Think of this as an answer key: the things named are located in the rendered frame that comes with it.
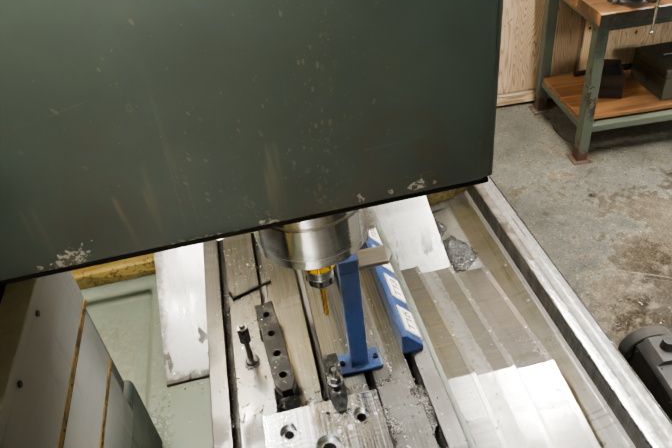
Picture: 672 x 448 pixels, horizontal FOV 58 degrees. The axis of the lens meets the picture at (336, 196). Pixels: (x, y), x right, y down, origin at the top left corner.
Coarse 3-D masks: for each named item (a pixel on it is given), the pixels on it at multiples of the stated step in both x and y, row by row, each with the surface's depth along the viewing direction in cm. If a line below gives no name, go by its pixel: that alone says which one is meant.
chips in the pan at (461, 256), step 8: (440, 224) 210; (440, 232) 207; (448, 240) 202; (456, 240) 202; (448, 248) 199; (456, 248) 199; (464, 248) 198; (472, 248) 198; (448, 256) 197; (456, 256) 196; (464, 256) 196; (472, 256) 195; (456, 264) 194; (464, 264) 193; (472, 264) 193; (456, 272) 192
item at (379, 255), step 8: (368, 248) 121; (376, 248) 120; (384, 248) 120; (360, 256) 119; (368, 256) 119; (376, 256) 119; (384, 256) 118; (360, 264) 117; (368, 264) 117; (376, 264) 117; (384, 264) 117
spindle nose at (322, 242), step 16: (368, 208) 80; (288, 224) 74; (304, 224) 73; (320, 224) 74; (336, 224) 75; (352, 224) 76; (368, 224) 81; (256, 240) 81; (272, 240) 77; (288, 240) 75; (304, 240) 75; (320, 240) 75; (336, 240) 76; (352, 240) 78; (272, 256) 79; (288, 256) 77; (304, 256) 76; (320, 256) 77; (336, 256) 78
